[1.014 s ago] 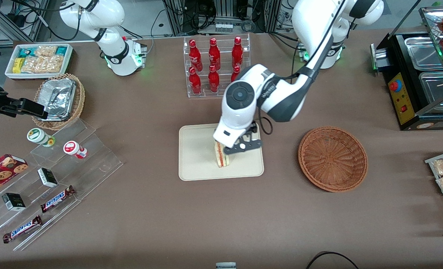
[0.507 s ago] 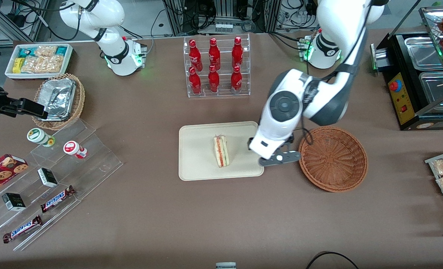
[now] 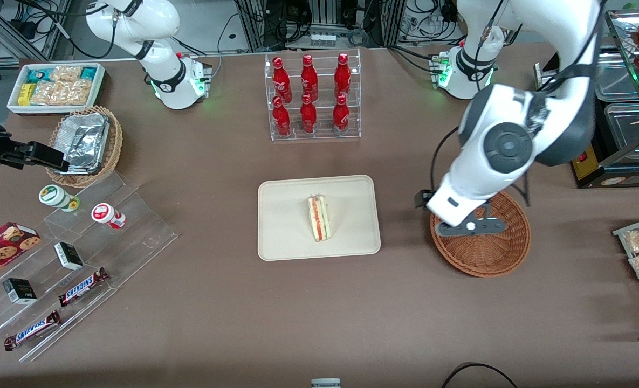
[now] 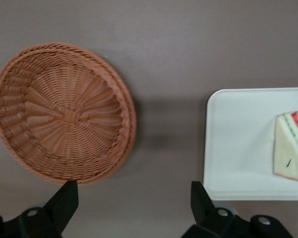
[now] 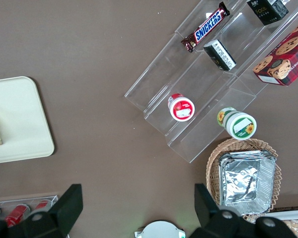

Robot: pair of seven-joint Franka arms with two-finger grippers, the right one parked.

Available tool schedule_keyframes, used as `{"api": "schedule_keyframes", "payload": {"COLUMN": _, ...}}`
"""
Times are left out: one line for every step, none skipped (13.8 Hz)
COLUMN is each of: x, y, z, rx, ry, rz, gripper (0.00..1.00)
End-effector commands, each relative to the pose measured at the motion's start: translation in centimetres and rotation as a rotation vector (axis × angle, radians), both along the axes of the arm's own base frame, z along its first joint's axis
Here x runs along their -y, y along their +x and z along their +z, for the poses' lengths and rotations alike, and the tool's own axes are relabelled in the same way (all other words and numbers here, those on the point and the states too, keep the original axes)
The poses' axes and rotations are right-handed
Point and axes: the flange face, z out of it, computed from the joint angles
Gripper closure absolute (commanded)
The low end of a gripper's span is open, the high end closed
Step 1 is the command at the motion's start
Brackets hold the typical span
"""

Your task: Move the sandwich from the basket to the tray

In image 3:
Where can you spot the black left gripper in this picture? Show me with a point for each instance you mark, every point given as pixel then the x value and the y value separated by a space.
pixel 420 199

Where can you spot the triangle sandwich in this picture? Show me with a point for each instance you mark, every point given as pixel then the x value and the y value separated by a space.
pixel 319 218

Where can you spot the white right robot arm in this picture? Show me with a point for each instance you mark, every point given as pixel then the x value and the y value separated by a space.
pixel 160 59

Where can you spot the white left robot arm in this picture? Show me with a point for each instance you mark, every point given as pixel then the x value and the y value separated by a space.
pixel 508 145

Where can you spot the light wicker basket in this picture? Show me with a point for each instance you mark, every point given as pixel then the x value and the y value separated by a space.
pixel 113 145

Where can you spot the brown wicker basket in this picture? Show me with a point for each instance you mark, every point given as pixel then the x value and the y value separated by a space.
pixel 486 253

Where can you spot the beige plastic tray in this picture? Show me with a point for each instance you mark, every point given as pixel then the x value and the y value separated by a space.
pixel 287 226

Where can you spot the metal snack tray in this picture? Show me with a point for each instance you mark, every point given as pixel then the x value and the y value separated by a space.
pixel 624 233

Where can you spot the aluminium foil container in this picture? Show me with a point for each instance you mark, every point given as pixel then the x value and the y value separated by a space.
pixel 84 140

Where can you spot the green lid yogurt bottle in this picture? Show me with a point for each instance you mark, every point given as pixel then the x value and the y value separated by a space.
pixel 55 196

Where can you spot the clear bag of crackers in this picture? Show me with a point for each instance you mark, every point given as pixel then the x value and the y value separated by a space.
pixel 67 74
pixel 60 93

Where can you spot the yellow snack packet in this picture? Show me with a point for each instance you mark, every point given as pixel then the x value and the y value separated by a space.
pixel 26 95

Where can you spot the teal snack packet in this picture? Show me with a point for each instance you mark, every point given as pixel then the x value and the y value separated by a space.
pixel 39 75
pixel 88 73

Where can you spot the red lid yogurt bottle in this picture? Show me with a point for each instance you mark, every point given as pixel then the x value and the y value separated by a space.
pixel 105 214

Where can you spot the white rectangular snack bin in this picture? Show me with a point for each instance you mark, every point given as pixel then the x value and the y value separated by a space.
pixel 99 89

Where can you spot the small black box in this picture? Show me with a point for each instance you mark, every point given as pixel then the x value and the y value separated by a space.
pixel 68 256
pixel 20 291

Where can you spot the red cookie box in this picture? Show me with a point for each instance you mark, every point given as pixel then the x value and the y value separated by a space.
pixel 1 250

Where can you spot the red cola bottle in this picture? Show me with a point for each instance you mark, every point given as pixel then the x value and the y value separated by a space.
pixel 308 116
pixel 341 116
pixel 281 81
pixel 309 81
pixel 281 121
pixel 342 78

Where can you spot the clear acrylic bottle rack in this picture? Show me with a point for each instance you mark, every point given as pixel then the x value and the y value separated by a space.
pixel 322 134

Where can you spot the clear acrylic step display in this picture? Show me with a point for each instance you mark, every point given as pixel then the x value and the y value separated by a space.
pixel 136 237

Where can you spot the Snickers chocolate bar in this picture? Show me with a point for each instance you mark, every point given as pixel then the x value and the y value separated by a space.
pixel 82 287
pixel 32 331

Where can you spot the white power strip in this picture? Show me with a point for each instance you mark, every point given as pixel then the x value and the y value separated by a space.
pixel 323 40

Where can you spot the black food warmer cabinet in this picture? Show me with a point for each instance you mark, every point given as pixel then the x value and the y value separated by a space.
pixel 621 175

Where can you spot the small grey device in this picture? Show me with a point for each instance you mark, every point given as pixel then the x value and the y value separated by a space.
pixel 325 383

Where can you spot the steel food pan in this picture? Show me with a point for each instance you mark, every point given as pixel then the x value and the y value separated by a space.
pixel 618 75
pixel 629 132

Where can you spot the grey left wrist camera bracket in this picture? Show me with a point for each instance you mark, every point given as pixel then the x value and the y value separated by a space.
pixel 459 229

